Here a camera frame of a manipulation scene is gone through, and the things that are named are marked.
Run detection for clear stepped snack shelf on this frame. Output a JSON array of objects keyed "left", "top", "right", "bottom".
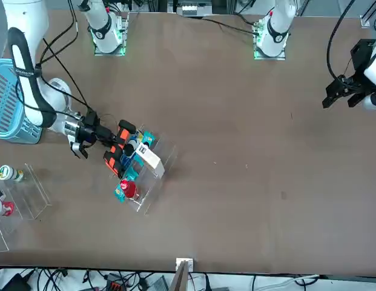
[{"left": 108, "top": 123, "right": 178, "bottom": 215}]

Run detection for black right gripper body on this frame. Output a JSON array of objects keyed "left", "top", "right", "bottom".
[{"left": 78, "top": 112, "right": 100, "bottom": 147}]

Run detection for white bottle green lid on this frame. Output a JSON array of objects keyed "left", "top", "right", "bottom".
[{"left": 0, "top": 165, "right": 25, "bottom": 183}]

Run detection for aluminium table edge post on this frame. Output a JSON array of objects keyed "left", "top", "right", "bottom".
[{"left": 171, "top": 257, "right": 194, "bottom": 291}]

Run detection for white cookie box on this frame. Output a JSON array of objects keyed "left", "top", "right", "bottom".
[{"left": 135, "top": 142, "right": 166, "bottom": 179}]

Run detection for teal snack packet yellow figure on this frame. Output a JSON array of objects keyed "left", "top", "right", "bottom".
[{"left": 142, "top": 130, "right": 157, "bottom": 149}]

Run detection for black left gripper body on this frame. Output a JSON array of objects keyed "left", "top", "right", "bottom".
[{"left": 350, "top": 38, "right": 376, "bottom": 80}]

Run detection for black power brick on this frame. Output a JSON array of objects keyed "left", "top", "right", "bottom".
[{"left": 0, "top": 272, "right": 31, "bottom": 291}]

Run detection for teal snack packet red figure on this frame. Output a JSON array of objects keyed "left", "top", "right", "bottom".
[{"left": 114, "top": 169, "right": 140, "bottom": 204}]

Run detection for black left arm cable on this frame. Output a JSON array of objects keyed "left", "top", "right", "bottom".
[{"left": 326, "top": 0, "right": 357, "bottom": 81}]

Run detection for black base cable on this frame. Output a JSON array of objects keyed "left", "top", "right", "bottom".
[{"left": 202, "top": 16, "right": 261, "bottom": 35}]

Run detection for red lidded jar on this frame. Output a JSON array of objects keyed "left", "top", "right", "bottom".
[{"left": 0, "top": 198, "right": 15, "bottom": 217}]

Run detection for grey power strip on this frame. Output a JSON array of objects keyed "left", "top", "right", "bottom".
[{"left": 179, "top": 1, "right": 206, "bottom": 16}]

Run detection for light blue shopping basket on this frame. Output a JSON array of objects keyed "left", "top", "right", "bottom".
[{"left": 0, "top": 58, "right": 43, "bottom": 144}]

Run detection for red Coca-Cola bottle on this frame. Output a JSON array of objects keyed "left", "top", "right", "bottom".
[{"left": 119, "top": 178, "right": 140, "bottom": 201}]

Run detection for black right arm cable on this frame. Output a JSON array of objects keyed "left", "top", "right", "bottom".
[{"left": 36, "top": 0, "right": 97, "bottom": 116}]

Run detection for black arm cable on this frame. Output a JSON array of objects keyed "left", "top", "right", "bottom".
[
  {"left": 326, "top": 0, "right": 357, "bottom": 81},
  {"left": 36, "top": 0, "right": 97, "bottom": 116}
]

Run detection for blue Oreo cookie pack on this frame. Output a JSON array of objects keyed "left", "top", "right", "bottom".
[{"left": 119, "top": 133, "right": 146, "bottom": 172}]

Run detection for white cable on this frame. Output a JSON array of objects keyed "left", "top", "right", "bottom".
[{"left": 256, "top": 273, "right": 321, "bottom": 291}]

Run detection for aluminium frame profile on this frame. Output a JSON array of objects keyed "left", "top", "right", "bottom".
[{"left": 358, "top": 0, "right": 376, "bottom": 28}]

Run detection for grey hub orange ports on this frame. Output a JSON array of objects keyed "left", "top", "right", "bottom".
[{"left": 105, "top": 272, "right": 124, "bottom": 291}]

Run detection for clear stepped bottle shelf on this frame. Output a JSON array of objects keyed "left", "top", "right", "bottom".
[{"left": 0, "top": 162, "right": 53, "bottom": 253}]

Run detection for orange black barcode scanner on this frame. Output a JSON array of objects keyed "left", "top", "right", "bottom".
[{"left": 102, "top": 119, "right": 137, "bottom": 179}]

